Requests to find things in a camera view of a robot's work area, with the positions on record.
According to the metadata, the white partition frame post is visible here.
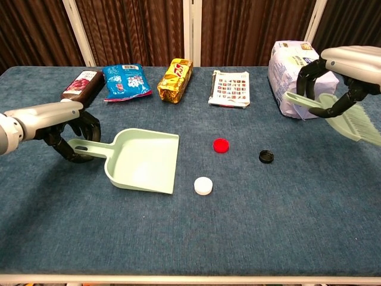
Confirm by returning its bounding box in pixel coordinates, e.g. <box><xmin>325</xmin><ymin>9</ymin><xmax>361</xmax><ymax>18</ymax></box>
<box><xmin>61</xmin><ymin>0</ymin><xmax>96</xmax><ymax>67</ymax></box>
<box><xmin>302</xmin><ymin>0</ymin><xmax>328</xmax><ymax>43</ymax></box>
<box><xmin>182</xmin><ymin>0</ymin><xmax>202</xmax><ymax>67</ymax></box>

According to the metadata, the brown pleated curtain panel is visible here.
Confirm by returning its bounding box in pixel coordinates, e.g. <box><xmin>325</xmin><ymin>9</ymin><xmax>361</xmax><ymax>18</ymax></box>
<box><xmin>74</xmin><ymin>0</ymin><xmax>185</xmax><ymax>67</ymax></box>
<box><xmin>201</xmin><ymin>0</ymin><xmax>317</xmax><ymax>67</ymax></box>
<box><xmin>0</xmin><ymin>0</ymin><xmax>86</xmax><ymax>74</ymax></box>
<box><xmin>311</xmin><ymin>0</ymin><xmax>381</xmax><ymax>53</ymax></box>

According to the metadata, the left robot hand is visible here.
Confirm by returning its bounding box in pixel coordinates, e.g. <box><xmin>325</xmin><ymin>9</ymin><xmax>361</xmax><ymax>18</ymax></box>
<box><xmin>21</xmin><ymin>100</ymin><xmax>102</xmax><ymax>163</ymax></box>

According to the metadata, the red bottle cap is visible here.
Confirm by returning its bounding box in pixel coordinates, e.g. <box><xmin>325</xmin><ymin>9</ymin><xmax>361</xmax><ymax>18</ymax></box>
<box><xmin>213</xmin><ymin>138</ymin><xmax>230</xmax><ymax>154</ymax></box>

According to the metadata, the blue snack bag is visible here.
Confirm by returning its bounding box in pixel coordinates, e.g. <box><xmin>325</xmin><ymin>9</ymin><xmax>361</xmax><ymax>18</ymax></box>
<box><xmin>102</xmin><ymin>63</ymin><xmax>153</xmax><ymax>102</ymax></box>

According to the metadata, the mint green dustpan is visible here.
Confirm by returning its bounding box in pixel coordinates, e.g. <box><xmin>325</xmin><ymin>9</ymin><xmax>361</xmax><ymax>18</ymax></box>
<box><xmin>67</xmin><ymin>128</ymin><xmax>180</xmax><ymax>195</ymax></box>

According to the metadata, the black bottle cap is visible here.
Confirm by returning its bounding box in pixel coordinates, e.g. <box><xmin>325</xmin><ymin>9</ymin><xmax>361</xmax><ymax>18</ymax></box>
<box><xmin>258</xmin><ymin>150</ymin><xmax>275</xmax><ymax>164</ymax></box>

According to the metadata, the yellow snack bag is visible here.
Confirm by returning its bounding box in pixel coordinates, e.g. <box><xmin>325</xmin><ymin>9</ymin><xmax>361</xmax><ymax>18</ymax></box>
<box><xmin>157</xmin><ymin>58</ymin><xmax>193</xmax><ymax>104</ymax></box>

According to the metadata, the mint green hand brush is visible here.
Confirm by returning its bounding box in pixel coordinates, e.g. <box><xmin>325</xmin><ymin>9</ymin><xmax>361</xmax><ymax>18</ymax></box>
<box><xmin>282</xmin><ymin>91</ymin><xmax>381</xmax><ymax>147</ymax></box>

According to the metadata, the white patterned packet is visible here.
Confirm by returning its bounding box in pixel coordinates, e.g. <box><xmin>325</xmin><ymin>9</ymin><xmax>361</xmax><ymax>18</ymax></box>
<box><xmin>208</xmin><ymin>70</ymin><xmax>251</xmax><ymax>108</ymax></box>

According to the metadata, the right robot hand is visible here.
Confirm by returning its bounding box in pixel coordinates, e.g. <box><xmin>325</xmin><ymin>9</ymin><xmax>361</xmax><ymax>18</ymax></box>
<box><xmin>296</xmin><ymin>45</ymin><xmax>381</xmax><ymax>119</ymax></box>

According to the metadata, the white tissue pack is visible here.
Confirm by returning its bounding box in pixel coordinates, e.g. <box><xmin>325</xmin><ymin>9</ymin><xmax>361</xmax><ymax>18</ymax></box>
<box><xmin>267</xmin><ymin>41</ymin><xmax>340</xmax><ymax>120</ymax></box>

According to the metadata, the blue table cloth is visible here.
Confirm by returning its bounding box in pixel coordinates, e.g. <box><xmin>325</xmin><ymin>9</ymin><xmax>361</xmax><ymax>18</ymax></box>
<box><xmin>0</xmin><ymin>65</ymin><xmax>381</xmax><ymax>276</ymax></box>

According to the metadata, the dark purple bottle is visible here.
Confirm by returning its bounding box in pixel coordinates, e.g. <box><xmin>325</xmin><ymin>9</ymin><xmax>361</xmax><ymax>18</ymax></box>
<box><xmin>60</xmin><ymin>70</ymin><xmax>105</xmax><ymax>110</ymax></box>

